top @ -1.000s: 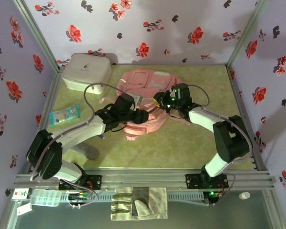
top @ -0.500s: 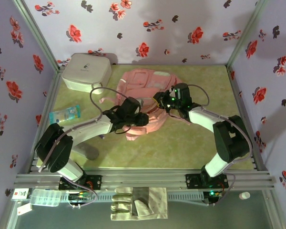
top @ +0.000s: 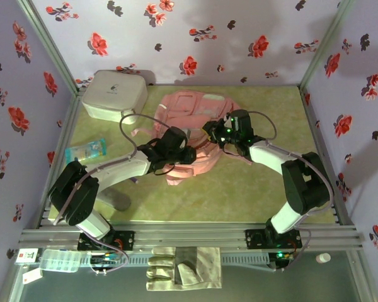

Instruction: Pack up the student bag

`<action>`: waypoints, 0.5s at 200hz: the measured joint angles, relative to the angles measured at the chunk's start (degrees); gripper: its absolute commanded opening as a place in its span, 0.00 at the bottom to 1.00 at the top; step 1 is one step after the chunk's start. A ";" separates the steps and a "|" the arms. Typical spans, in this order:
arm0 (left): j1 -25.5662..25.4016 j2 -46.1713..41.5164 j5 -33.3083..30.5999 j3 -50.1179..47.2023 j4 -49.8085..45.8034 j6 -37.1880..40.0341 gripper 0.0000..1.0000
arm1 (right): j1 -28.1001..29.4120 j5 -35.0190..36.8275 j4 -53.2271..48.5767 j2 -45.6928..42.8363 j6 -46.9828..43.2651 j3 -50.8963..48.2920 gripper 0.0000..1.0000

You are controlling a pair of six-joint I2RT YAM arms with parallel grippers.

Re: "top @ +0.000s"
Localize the grey slotted cable duct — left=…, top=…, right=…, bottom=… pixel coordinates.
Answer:
left=81, top=253, right=270, bottom=268

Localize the grey left arm cable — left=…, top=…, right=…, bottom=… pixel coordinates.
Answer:
left=52, top=113, right=174, bottom=277

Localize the small circuit board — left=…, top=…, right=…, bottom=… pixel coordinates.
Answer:
left=89, top=253, right=122, bottom=267
left=268, top=250, right=296, bottom=272

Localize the beige work glove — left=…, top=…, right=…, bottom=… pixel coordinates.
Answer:
left=146, top=246, right=223, bottom=292

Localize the aluminium corner post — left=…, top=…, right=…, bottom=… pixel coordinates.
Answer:
left=298, top=0, right=357, bottom=92
left=16, top=0, right=83, bottom=95

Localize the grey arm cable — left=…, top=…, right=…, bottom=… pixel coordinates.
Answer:
left=52, top=113, right=174, bottom=277
left=248, top=110, right=335, bottom=273

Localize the long aluminium base rail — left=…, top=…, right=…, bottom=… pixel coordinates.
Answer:
left=18, top=221, right=365, bottom=252

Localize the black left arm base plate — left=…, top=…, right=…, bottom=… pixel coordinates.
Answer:
left=77, top=229, right=135, bottom=252

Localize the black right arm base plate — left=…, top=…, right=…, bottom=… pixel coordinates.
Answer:
left=244, top=228, right=303, bottom=250

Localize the pink school backpack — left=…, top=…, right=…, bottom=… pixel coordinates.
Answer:
left=130, top=91, right=253, bottom=187

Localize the white zippered storage case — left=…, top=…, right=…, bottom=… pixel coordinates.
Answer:
left=81, top=69, right=147, bottom=123

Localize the white red printed card box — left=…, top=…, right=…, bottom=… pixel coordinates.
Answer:
left=17, top=248, right=38, bottom=264

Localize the grey right arm cable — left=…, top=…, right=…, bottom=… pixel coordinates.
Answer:
left=248, top=110, right=335, bottom=273

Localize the clear plastic organiser box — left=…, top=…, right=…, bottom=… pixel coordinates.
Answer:
left=39, top=249, right=83, bottom=274

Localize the white paper tag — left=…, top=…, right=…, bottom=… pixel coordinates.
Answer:
left=21, top=269, right=43, bottom=286

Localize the aluminium side rail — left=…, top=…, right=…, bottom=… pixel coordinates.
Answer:
left=36, top=89, right=84, bottom=228
left=299, top=87, right=358, bottom=227

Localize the teal wet wipes pack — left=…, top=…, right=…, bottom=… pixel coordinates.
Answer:
left=64, top=138, right=107, bottom=164

